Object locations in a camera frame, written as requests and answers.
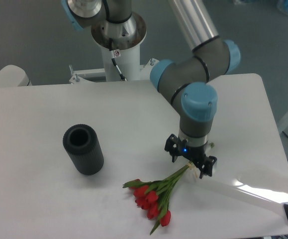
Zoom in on red tulip bouquet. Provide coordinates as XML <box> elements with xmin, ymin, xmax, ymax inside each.
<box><xmin>123</xmin><ymin>160</ymin><xmax>196</xmax><ymax>234</ymax></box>

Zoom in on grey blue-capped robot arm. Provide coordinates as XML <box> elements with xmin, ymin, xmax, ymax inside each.
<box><xmin>61</xmin><ymin>0</ymin><xmax>241</xmax><ymax>176</ymax></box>

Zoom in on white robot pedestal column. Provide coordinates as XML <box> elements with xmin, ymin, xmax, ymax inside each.
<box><xmin>68</xmin><ymin>12</ymin><xmax>160</xmax><ymax>85</ymax></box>

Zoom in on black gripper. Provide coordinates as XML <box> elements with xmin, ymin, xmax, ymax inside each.
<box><xmin>165</xmin><ymin>134</ymin><xmax>217</xmax><ymax>179</ymax></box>

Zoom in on black ribbed cylindrical vase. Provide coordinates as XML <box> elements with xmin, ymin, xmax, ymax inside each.
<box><xmin>63</xmin><ymin>124</ymin><xmax>104</xmax><ymax>175</ymax></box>

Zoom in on white rounded object left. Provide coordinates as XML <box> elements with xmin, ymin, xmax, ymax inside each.
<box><xmin>0</xmin><ymin>65</ymin><xmax>32</xmax><ymax>88</ymax></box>

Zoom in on black base cable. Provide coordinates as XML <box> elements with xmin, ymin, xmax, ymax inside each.
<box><xmin>108</xmin><ymin>37</ymin><xmax>128</xmax><ymax>82</ymax></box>

